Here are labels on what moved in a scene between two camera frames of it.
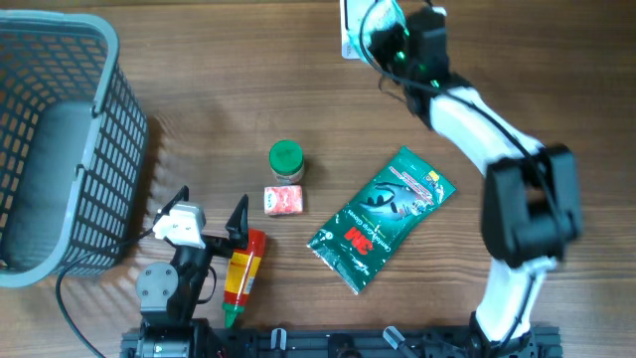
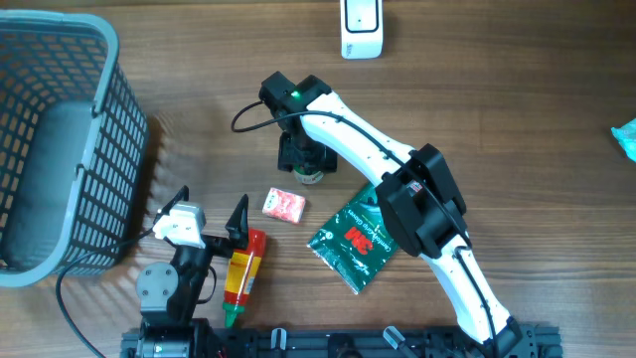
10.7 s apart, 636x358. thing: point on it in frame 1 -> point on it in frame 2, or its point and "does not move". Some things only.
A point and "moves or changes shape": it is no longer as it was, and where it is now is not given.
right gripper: x=379 y=39 -> x=327 y=159
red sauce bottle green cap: x=241 y=268 does not move
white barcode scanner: x=351 y=16 does not move
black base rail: x=316 y=343 does not move
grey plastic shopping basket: x=74 y=147 does not move
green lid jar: x=286 y=158 moves or changes shape
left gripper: x=237 y=228 does not move
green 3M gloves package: x=381 y=220 does not move
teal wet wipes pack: x=378 y=15 -> x=625 y=136
